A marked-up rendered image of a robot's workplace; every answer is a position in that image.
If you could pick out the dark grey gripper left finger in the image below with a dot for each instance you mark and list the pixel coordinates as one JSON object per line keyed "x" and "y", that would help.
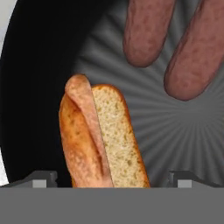
{"x": 43, "y": 178}

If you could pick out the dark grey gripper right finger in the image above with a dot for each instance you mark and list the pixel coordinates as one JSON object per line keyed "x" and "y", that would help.
{"x": 183, "y": 178}

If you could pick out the black bowl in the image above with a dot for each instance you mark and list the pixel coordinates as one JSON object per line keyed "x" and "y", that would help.
{"x": 163, "y": 125}

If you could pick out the golden brown hot dog bun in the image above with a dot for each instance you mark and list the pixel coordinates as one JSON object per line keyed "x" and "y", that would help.
{"x": 102, "y": 137}

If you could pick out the reddish brown sausage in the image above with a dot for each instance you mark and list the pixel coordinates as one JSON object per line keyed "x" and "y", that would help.
{"x": 145, "y": 32}
{"x": 195, "y": 58}

